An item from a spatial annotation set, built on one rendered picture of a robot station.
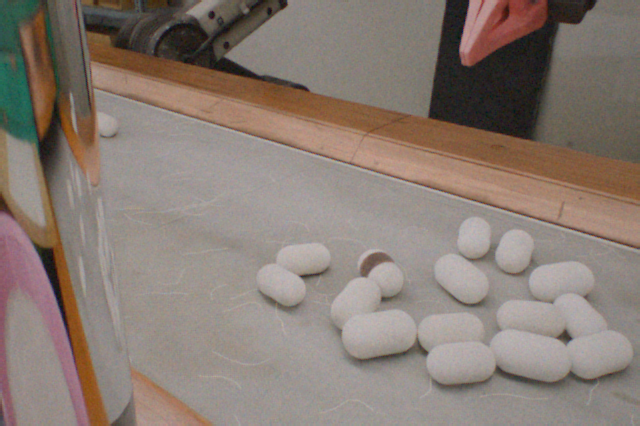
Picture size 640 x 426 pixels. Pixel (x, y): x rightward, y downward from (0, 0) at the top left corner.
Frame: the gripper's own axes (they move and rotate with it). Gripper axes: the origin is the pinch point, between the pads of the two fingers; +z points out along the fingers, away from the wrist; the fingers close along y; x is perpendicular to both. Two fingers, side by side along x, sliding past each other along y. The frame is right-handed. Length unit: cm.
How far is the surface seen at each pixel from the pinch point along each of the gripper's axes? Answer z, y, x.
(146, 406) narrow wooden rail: 27.9, 2.1, -11.0
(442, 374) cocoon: 20.7, 9.1, -3.3
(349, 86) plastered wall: -104, -137, 164
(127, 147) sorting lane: 14.5, -28.5, 4.4
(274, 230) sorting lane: 16.6, -7.0, 2.0
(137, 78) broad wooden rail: 4.0, -43.7, 10.9
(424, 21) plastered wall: -128, -103, 139
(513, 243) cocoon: 10.6, 7.4, 3.8
